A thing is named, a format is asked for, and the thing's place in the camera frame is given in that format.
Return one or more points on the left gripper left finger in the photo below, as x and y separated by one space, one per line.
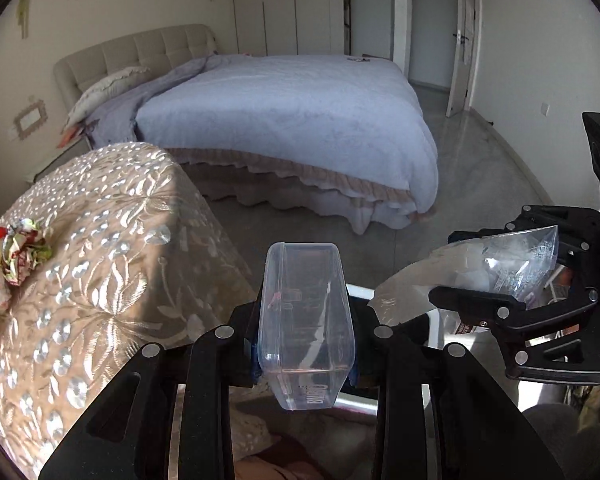
126 431

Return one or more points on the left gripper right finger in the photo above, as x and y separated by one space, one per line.
440 413

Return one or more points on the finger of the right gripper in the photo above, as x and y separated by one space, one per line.
485 233
507 311

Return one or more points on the clear plastic bag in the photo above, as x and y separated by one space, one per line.
515 264

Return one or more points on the clear plastic container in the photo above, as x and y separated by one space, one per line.
306 344

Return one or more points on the red snack wrapper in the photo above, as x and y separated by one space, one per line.
23 248

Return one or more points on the white trash bin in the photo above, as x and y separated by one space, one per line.
429 332

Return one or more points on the white bedroom door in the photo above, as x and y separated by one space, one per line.
467 43

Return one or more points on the embroidered beige tablecloth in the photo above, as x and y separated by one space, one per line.
137 257

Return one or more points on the bed with lavender duvet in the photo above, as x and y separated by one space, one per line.
338 135

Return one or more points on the grey bedside table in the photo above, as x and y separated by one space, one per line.
59 157

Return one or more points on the orange item on nightstand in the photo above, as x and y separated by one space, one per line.
71 134

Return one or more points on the ruffled beige pillow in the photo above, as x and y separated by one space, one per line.
106 89

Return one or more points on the beige tufted headboard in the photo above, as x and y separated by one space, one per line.
161 50

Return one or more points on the white wardrobe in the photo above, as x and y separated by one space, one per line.
289 27

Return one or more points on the framed wall switch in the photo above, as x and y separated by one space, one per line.
30 119

